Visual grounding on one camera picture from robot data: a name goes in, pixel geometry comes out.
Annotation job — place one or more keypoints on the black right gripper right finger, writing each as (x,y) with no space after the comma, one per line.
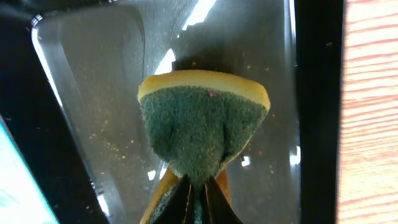
(215,207)

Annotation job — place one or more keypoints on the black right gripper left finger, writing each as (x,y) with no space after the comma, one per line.
(180,207)

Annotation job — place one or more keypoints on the green yellow sponge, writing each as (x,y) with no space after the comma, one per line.
(197,122)

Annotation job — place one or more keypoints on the teal plastic tray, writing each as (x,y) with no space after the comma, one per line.
(22,200)

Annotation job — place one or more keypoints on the black water tray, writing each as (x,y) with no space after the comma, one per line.
(71,72)

